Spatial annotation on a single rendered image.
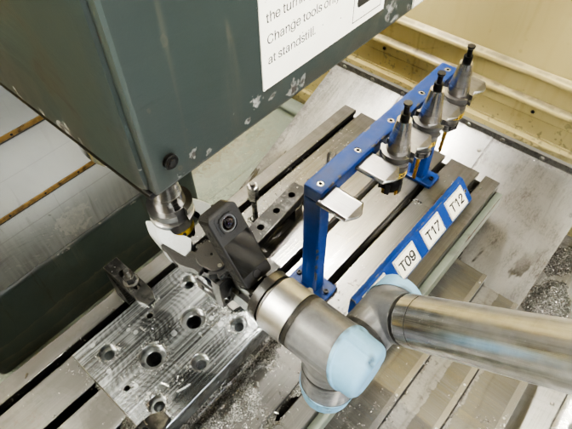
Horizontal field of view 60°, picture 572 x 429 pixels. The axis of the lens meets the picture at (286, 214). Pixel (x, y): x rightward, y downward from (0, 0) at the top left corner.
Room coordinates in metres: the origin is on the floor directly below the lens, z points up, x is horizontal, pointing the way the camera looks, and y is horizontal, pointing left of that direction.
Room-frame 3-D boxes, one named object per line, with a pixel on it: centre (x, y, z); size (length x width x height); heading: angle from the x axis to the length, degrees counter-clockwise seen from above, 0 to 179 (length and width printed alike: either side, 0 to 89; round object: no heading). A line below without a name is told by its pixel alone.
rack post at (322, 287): (0.57, -0.06, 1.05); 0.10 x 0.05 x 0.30; 48
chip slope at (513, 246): (0.93, -0.28, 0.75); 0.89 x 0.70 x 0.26; 48
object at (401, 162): (0.66, -0.21, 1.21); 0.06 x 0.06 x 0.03
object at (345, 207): (0.54, -0.10, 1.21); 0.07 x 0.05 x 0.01; 48
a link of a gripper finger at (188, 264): (0.38, 0.13, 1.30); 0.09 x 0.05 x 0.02; 62
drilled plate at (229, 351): (0.41, 0.21, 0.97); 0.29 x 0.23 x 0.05; 138
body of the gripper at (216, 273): (0.36, 0.06, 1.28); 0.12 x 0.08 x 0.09; 48
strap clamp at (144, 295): (0.53, 0.31, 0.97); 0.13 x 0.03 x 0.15; 48
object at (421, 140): (0.70, -0.24, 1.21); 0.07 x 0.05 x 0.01; 48
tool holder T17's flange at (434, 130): (0.74, -0.28, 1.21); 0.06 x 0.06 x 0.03
